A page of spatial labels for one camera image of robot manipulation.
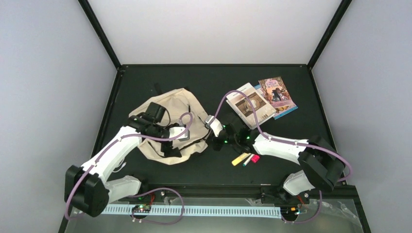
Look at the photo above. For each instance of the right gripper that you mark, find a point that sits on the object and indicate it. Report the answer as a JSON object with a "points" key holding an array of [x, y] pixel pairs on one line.
{"points": [[216, 146]]}

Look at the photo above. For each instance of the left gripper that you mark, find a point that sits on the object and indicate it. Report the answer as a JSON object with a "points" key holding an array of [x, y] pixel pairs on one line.
{"points": [[168, 151]]}

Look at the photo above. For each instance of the beige canvas backpack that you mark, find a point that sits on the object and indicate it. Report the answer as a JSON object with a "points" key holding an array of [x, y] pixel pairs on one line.
{"points": [[173, 125]]}

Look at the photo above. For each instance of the coffee cover book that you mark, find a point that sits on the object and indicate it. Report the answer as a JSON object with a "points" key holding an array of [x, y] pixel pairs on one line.
{"points": [[253, 113]]}

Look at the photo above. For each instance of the blue dog book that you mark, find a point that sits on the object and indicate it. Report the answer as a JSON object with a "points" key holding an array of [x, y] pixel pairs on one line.
{"points": [[279, 112]]}

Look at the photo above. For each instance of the pink story book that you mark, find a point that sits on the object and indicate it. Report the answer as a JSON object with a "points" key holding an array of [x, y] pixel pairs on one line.
{"points": [[275, 92]]}

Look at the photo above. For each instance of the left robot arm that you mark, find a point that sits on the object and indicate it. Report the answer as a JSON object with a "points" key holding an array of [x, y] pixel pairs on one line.
{"points": [[87, 187]]}

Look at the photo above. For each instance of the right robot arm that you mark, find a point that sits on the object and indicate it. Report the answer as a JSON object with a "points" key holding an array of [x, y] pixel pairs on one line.
{"points": [[319, 168]]}

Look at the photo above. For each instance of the yellow highlighter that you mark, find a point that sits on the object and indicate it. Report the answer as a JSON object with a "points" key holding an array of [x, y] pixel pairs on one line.
{"points": [[240, 158]]}

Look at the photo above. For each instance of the teal white marker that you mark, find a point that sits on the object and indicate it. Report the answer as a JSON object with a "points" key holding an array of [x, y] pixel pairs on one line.
{"points": [[248, 159]]}

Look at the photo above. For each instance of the pink black highlighter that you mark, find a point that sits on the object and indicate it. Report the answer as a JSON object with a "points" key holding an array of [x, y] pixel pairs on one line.
{"points": [[255, 158]]}

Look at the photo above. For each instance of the small circuit board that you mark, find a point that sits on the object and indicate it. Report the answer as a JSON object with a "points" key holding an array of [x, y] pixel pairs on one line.
{"points": [[141, 209]]}

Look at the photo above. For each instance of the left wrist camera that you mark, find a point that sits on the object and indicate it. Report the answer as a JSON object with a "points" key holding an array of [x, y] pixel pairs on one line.
{"points": [[180, 133]]}

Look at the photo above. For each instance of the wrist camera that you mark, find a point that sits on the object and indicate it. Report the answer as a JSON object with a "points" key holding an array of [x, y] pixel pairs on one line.
{"points": [[211, 122], [180, 133]]}

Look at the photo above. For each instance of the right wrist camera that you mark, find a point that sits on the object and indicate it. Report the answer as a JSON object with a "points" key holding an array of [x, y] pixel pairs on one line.
{"points": [[211, 122]]}

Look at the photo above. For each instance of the light blue slotted cable duct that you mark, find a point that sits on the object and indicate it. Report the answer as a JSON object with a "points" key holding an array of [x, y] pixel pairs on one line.
{"points": [[192, 210]]}

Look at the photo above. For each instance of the black frame rail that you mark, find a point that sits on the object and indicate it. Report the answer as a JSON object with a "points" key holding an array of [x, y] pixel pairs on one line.
{"points": [[340, 211]]}

